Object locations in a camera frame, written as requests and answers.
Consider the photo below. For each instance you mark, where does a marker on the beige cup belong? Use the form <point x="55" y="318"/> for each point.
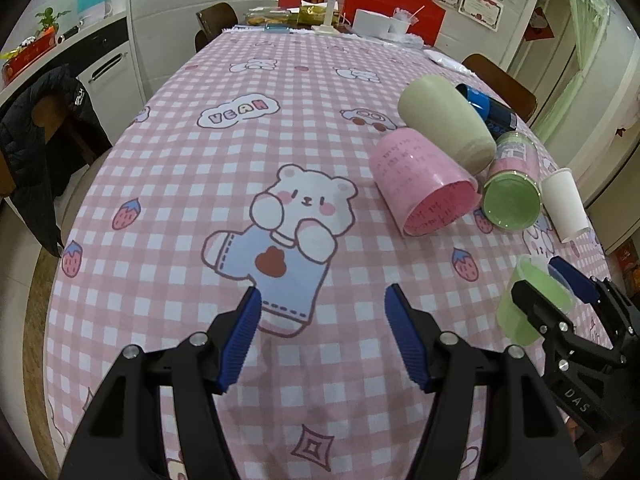
<point x="440" y="115"/>

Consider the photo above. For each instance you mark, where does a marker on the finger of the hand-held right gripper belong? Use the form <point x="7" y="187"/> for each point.
<point x="537" y="312"/>
<point x="572" y="280"/>

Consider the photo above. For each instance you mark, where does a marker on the pink printed cup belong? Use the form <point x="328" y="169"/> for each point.
<point x="415" y="170"/>

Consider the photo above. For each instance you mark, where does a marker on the red tray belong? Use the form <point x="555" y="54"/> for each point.
<point x="27" y="55"/>

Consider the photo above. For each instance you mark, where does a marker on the blue cup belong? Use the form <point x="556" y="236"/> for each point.
<point x="479" y="101"/>

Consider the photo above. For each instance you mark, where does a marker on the white plastic bag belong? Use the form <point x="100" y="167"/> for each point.
<point x="447" y="60"/>

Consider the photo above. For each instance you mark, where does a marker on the white paper cup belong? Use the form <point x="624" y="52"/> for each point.
<point x="562" y="205"/>

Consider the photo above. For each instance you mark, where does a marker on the black jacket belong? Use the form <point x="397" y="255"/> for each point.
<point x="30" y="150"/>

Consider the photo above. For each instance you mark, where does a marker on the yellow green packet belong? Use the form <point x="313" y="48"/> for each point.
<point x="317" y="15"/>

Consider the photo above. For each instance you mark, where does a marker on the red bag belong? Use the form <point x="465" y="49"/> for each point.
<point x="425" y="5"/>

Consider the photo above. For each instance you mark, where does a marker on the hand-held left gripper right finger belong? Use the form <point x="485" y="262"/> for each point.
<point x="407" y="342"/>

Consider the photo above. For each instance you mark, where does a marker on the potted plant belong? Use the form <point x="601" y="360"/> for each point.
<point x="47" y="22"/>

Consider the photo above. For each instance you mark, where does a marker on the green curtain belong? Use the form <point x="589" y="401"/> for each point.
<point x="575" y="35"/>

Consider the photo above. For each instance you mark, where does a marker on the pink checked bear tablecloth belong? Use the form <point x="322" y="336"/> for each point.
<point x="240" y="160"/>

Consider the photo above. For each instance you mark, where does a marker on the green cup with label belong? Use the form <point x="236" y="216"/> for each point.
<point x="510" y="202"/>

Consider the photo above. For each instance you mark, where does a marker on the red door ornament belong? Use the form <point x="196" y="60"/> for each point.
<point x="539" y="25"/>

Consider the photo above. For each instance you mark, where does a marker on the wooden chair with jacket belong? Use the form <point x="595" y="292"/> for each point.
<point x="65" y="125"/>

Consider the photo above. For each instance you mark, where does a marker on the white cup with straw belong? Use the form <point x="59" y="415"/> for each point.
<point x="404" y="22"/>

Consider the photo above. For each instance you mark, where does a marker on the small light green cup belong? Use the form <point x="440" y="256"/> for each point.
<point x="515" y="320"/>

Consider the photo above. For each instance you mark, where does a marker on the white cabinet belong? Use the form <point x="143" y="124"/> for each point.
<point x="107" y="70"/>

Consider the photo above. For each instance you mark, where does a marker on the teal appliance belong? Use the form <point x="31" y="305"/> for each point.
<point x="94" y="0"/>

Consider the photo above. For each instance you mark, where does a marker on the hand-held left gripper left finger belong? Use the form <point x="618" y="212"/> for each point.
<point x="239" y="342"/>

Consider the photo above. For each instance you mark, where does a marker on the dark brown chair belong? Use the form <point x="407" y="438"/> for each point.
<point x="215" y="20"/>

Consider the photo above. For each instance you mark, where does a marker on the brown wooden chair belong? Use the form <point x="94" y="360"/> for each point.
<point x="505" y="82"/>

